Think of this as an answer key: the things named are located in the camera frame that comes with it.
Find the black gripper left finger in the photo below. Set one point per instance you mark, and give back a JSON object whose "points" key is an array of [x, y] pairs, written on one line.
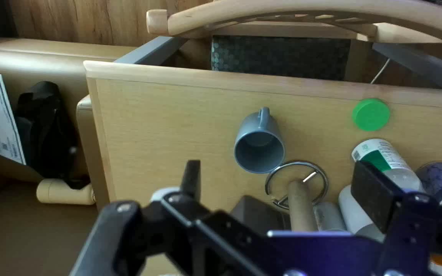
{"points": [[191, 177]]}

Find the light wooden chair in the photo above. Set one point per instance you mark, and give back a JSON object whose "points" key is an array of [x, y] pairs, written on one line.
{"points": [[303, 16]]}

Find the grey mug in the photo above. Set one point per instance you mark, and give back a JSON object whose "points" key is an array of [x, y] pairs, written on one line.
{"points": [[258, 146]]}

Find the white plastic tube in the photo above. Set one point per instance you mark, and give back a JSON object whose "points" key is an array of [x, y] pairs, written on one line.
{"points": [[62, 193]]}

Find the green plastic lid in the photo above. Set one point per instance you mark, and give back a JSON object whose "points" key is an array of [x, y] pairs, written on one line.
{"points": [[370, 114]]}

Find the white cup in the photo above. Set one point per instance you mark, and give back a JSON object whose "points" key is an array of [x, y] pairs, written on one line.
{"points": [[163, 193]]}

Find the black bag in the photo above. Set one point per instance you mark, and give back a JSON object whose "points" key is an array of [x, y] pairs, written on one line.
{"points": [[42, 132]]}

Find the grey metal bar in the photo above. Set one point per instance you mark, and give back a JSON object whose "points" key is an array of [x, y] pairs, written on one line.
{"points": [[421, 63], [149, 51]]}

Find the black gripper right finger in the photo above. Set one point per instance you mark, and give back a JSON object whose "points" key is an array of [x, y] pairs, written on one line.
{"points": [[375, 195]]}

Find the white bottle with green label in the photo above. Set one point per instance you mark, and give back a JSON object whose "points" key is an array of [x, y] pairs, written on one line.
{"points": [[390, 161]]}

